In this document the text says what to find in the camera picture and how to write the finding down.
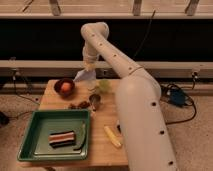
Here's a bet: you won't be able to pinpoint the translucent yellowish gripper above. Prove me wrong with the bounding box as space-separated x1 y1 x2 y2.
82 47 99 71

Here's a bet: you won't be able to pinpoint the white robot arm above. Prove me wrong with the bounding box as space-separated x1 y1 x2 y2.
81 22 180 171

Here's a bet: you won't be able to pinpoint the white paper cup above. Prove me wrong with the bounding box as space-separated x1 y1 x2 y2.
86 79 96 91

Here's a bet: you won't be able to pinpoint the green plastic cup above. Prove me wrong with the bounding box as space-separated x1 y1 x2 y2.
98 79 110 93

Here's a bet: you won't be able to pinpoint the metal cup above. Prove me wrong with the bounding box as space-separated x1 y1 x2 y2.
89 94 101 111

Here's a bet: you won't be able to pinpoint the orange ball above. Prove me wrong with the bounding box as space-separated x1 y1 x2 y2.
61 82 71 92

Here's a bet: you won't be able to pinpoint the dark brown bowl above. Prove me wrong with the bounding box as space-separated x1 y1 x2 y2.
54 78 75 98

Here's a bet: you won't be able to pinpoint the wooden table board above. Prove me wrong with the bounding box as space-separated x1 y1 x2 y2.
18 80 127 167

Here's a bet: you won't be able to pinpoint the brown dried food pieces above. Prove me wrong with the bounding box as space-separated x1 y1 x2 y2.
68 101 90 109

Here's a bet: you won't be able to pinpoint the green curved utensil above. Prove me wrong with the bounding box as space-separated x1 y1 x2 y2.
74 122 86 150

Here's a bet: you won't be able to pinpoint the striped folded cloth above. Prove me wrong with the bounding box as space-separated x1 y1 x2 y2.
48 131 76 148

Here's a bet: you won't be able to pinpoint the yellow banana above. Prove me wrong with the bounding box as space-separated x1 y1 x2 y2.
104 126 122 148

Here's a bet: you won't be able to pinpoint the blue power adapter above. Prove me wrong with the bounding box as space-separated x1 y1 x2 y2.
170 90 185 106

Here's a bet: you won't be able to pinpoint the green plastic tray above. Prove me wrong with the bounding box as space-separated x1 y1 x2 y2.
18 109 90 162

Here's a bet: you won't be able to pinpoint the black floor cable left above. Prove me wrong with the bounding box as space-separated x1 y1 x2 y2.
11 68 42 120

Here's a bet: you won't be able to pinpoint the black floor cable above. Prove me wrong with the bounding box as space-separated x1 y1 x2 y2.
159 71 201 126
11 68 42 120

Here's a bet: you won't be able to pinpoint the black hanging cable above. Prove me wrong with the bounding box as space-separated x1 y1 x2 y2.
133 10 157 59

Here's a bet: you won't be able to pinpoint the black floor cable right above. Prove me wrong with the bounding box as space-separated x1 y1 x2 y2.
159 71 201 126

